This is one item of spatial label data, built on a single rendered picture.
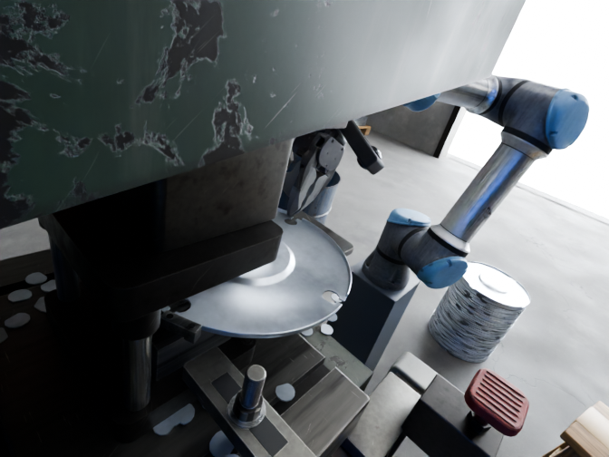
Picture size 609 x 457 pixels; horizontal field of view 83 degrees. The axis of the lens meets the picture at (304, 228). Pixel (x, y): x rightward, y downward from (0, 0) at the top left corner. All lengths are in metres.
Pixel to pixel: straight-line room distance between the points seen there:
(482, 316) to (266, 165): 1.39
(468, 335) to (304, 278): 1.27
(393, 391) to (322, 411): 0.17
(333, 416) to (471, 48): 0.37
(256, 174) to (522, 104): 0.74
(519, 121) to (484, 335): 0.99
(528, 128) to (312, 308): 0.66
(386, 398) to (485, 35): 0.46
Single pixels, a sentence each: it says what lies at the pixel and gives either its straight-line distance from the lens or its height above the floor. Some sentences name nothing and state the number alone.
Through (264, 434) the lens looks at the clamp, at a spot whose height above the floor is 0.76.
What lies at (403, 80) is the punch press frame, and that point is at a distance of 0.18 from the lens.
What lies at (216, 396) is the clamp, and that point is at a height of 0.76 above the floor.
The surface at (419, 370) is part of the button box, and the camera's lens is 0.64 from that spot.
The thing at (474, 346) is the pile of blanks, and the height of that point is 0.09.
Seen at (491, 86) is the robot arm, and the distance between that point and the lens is 0.97.
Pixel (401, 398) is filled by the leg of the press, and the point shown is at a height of 0.64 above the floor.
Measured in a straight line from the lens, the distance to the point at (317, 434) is 0.42.
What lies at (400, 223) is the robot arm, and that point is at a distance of 1.00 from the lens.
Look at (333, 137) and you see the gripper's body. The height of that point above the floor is 0.92.
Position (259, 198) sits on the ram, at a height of 0.92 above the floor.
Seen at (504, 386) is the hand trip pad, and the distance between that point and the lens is 0.50.
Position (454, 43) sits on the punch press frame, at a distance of 0.21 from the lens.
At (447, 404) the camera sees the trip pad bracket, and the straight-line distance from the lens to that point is 0.52.
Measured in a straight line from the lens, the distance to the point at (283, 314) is 0.40.
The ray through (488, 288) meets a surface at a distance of 1.63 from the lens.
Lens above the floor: 1.06
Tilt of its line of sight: 29 degrees down
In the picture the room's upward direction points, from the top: 16 degrees clockwise
